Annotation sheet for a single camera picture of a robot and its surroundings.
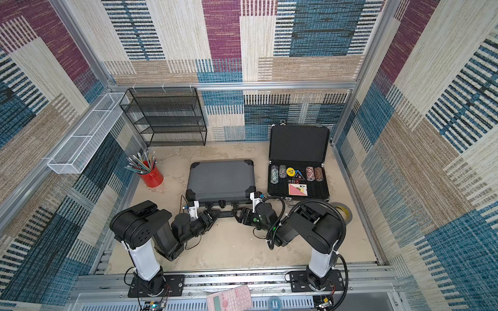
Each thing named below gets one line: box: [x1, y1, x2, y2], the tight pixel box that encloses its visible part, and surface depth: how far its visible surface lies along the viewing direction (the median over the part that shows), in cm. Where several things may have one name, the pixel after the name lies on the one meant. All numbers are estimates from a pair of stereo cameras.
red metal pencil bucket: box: [139, 165, 165, 188], surface depth 104 cm
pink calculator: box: [206, 285, 253, 311], surface depth 71 cm
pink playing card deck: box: [287, 183, 309, 197], surface depth 99 cm
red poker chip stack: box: [306, 165, 316, 182], surface depth 103 cm
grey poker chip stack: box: [278, 164, 287, 179], surface depth 104 cm
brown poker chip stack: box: [314, 167, 324, 182], surface depth 104 cm
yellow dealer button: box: [285, 167, 296, 177], surface depth 106 cm
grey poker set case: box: [185, 159, 257, 209], surface depth 93 cm
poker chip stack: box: [270, 164, 279, 185], surface depth 103 cm
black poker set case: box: [267, 121, 330, 201], surface depth 103 cm
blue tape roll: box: [267, 296, 283, 311], surface depth 71 cm
